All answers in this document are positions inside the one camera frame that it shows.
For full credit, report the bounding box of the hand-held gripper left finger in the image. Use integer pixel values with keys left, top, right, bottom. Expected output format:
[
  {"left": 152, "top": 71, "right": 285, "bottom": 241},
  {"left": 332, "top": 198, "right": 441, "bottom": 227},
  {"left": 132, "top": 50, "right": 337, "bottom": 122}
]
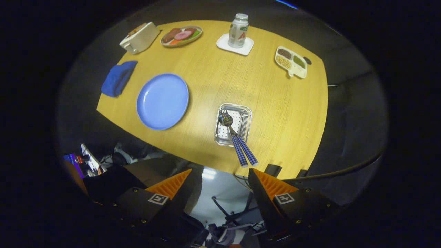
[{"left": 112, "top": 168, "right": 196, "bottom": 241}]

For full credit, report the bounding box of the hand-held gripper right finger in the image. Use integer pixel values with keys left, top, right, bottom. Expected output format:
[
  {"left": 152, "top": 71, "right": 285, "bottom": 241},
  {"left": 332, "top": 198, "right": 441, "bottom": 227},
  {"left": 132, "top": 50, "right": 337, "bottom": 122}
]
[{"left": 248, "top": 168, "right": 343, "bottom": 241}]

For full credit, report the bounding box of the spoon with blue checkered handle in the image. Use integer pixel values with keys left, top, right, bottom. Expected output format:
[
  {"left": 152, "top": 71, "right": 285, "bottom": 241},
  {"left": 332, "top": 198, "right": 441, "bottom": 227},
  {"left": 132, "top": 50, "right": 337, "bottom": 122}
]
[{"left": 218, "top": 113, "right": 259, "bottom": 167}]

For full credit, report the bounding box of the fork with blue checkered handle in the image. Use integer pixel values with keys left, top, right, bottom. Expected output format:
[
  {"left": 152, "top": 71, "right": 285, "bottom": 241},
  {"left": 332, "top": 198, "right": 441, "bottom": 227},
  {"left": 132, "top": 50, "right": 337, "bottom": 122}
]
[{"left": 220, "top": 109, "right": 249, "bottom": 168}]

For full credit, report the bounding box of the black chair base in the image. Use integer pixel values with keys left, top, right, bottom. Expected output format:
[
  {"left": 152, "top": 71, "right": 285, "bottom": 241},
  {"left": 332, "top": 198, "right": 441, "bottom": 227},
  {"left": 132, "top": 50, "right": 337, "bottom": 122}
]
[{"left": 211, "top": 196, "right": 264, "bottom": 226}]

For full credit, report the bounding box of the white flat panel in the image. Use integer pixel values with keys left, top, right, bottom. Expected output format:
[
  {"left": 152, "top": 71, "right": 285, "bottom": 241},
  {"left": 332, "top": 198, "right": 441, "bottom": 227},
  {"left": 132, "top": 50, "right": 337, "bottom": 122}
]
[{"left": 80, "top": 144, "right": 101, "bottom": 173}]

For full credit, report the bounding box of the blue round plate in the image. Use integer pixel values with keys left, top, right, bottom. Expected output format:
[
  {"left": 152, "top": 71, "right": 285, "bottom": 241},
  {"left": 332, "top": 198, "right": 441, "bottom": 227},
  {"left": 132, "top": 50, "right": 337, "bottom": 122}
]
[{"left": 136, "top": 73, "right": 189, "bottom": 131}]

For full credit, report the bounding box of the white divided tray of beans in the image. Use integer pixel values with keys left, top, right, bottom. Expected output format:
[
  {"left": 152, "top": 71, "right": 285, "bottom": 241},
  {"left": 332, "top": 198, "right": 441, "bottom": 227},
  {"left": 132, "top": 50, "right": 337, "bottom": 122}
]
[{"left": 275, "top": 46, "right": 308, "bottom": 79}]

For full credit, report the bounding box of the blue folded cloth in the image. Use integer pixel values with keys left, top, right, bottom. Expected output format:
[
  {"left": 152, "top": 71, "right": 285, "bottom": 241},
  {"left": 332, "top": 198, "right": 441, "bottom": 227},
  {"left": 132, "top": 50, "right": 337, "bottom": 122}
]
[{"left": 101, "top": 61, "right": 138, "bottom": 98}]

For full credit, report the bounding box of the white square coaster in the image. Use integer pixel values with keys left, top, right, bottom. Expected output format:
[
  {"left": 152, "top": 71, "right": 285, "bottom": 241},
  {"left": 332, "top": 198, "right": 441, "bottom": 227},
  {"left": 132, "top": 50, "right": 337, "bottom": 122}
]
[{"left": 216, "top": 33, "right": 254, "bottom": 56}]

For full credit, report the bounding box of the grey food plate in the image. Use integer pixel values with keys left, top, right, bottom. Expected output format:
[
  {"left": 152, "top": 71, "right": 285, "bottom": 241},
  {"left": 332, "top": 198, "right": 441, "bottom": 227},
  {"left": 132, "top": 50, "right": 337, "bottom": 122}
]
[{"left": 160, "top": 26, "right": 203, "bottom": 48}]

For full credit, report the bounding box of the white toaster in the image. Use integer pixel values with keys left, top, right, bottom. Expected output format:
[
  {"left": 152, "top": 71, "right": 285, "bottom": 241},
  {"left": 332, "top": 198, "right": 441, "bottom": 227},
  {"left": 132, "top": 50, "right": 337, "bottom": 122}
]
[{"left": 119, "top": 22, "right": 161, "bottom": 55}]

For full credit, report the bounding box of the brown meat slice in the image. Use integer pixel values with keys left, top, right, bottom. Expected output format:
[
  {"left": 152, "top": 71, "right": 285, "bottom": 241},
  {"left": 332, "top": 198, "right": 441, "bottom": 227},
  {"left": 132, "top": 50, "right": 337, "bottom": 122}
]
[{"left": 162, "top": 28, "right": 181, "bottom": 43}]

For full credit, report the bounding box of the white green drink bottle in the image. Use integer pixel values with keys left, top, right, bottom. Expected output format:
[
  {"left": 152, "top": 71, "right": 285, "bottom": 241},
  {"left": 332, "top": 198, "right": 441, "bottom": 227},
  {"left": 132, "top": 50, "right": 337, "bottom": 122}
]
[{"left": 228, "top": 13, "right": 249, "bottom": 48}]

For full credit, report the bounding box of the toast slice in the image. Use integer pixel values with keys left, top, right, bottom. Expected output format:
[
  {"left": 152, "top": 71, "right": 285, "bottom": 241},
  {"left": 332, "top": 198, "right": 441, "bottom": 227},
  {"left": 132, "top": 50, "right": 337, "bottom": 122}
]
[{"left": 128, "top": 23, "right": 148, "bottom": 36}]

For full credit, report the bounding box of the black cable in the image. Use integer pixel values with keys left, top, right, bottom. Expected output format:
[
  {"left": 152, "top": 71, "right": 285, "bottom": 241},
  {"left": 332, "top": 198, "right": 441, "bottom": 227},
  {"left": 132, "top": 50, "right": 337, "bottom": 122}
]
[{"left": 281, "top": 153, "right": 383, "bottom": 182}]

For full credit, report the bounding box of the metal wire basket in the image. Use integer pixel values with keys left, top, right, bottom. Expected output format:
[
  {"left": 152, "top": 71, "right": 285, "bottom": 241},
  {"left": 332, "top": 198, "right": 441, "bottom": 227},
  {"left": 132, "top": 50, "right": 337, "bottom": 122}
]
[{"left": 214, "top": 103, "right": 252, "bottom": 147}]

